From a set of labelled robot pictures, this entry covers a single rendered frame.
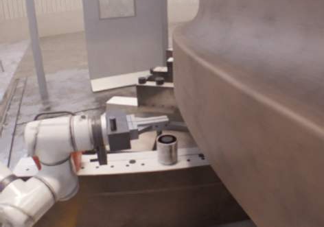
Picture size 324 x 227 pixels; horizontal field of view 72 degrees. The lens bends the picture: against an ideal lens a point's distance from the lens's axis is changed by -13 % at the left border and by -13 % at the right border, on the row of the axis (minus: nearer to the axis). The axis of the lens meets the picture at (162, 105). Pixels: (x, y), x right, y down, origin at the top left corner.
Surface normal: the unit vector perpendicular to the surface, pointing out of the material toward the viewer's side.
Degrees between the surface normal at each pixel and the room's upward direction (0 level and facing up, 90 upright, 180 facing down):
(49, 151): 90
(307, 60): 56
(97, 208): 90
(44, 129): 40
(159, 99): 90
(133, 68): 90
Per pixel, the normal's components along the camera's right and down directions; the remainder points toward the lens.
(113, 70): 0.42, 0.34
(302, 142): -0.94, 0.16
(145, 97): -0.29, 0.39
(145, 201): 0.11, 0.39
